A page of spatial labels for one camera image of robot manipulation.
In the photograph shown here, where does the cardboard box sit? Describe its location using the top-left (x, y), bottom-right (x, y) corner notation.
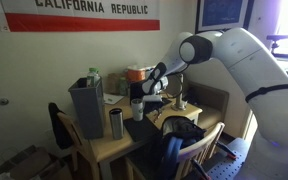
top-left (0, 144), bottom-right (52, 180)

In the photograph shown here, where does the California Republic flag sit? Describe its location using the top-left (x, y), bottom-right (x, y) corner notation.
top-left (0, 0), bottom-right (162, 33)

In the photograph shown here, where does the white mug with green logo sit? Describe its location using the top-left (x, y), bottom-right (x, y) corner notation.
top-left (130, 98), bottom-right (147, 122)

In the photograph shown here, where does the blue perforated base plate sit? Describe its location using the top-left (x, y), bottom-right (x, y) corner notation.
top-left (205, 137), bottom-right (252, 180)

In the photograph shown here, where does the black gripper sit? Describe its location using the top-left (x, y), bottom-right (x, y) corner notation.
top-left (146, 99), bottom-right (166, 114)

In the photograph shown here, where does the dark pen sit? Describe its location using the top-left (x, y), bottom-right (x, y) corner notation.
top-left (152, 110), bottom-right (162, 123)

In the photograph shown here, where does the blue grey backpack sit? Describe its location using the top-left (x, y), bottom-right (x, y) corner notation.
top-left (155, 115), bottom-right (207, 180)

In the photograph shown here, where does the red black clamp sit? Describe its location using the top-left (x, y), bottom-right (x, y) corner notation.
top-left (190, 157), bottom-right (209, 180)
top-left (215, 139), bottom-right (238, 160)

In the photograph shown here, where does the black jacket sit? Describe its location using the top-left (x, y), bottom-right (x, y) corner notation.
top-left (47, 102), bottom-right (74, 150)

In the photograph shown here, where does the plastic bottle with green cap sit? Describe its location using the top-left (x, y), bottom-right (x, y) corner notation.
top-left (86, 67), bottom-right (102, 88)

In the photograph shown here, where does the brown paper bag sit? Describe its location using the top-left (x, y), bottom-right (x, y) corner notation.
top-left (107, 72), bottom-right (127, 95)

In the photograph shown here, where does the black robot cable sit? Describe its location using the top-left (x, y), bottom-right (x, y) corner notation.
top-left (165, 63), bottom-right (190, 100)

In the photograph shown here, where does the wooden chair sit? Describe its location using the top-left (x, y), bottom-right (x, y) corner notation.
top-left (123, 121), bottom-right (226, 180)
top-left (56, 111), bottom-right (102, 180)

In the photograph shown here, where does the stainless steel tumbler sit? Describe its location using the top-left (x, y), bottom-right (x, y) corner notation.
top-left (108, 107), bottom-right (125, 141)

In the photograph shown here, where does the black desk mat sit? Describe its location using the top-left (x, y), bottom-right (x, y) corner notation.
top-left (122, 115), bottom-right (162, 143)

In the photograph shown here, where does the cardboard tube on metal holder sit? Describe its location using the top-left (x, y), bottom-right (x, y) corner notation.
top-left (171, 73), bottom-right (188, 112)

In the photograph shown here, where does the white paper sheet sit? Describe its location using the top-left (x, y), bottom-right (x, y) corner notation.
top-left (103, 93), bottom-right (126, 106)

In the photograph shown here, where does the grey trash bin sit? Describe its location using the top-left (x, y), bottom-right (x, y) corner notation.
top-left (67, 77), bottom-right (107, 140)

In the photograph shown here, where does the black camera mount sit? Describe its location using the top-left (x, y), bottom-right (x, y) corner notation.
top-left (266, 33), bottom-right (288, 63)

